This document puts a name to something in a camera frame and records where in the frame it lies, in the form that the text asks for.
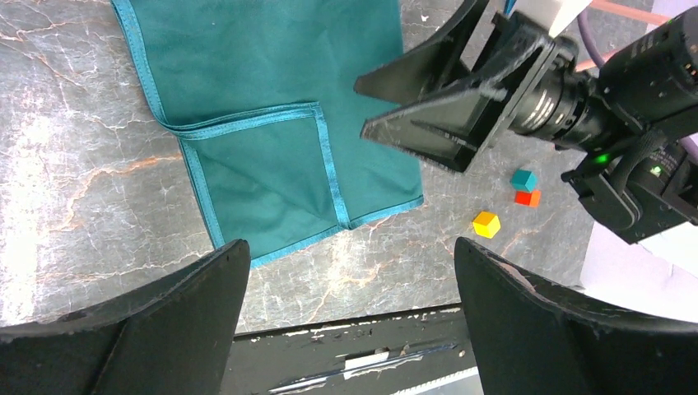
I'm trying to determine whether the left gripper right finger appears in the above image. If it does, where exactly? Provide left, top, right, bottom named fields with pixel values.
left=454, top=237, right=697, bottom=394

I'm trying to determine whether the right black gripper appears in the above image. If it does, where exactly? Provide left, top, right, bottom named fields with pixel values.
left=354, top=0, right=600, bottom=173

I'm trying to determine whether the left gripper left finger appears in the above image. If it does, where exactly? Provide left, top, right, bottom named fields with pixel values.
left=1, top=240, right=251, bottom=394

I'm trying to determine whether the teal cloth napkin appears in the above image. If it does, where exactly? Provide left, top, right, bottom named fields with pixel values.
left=112, top=1, right=424, bottom=267

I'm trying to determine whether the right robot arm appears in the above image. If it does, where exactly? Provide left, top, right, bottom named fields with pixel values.
left=354, top=1, right=697, bottom=244

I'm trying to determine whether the teal small cube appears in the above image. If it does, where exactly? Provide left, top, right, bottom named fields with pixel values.
left=510, top=169, right=537, bottom=193

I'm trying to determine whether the yellow small cube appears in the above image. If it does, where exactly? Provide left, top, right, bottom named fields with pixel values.
left=472, top=211, right=501, bottom=239

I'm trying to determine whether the red small cube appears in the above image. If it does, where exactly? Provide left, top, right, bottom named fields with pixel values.
left=514, top=190, right=542, bottom=207

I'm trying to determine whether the pink tripod stand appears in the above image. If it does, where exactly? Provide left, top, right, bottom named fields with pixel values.
left=577, top=1, right=696, bottom=71

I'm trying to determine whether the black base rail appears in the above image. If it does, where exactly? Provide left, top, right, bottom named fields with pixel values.
left=220, top=304, right=482, bottom=394

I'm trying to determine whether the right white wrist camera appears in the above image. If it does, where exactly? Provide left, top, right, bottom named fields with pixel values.
left=513, top=0, right=591, bottom=37

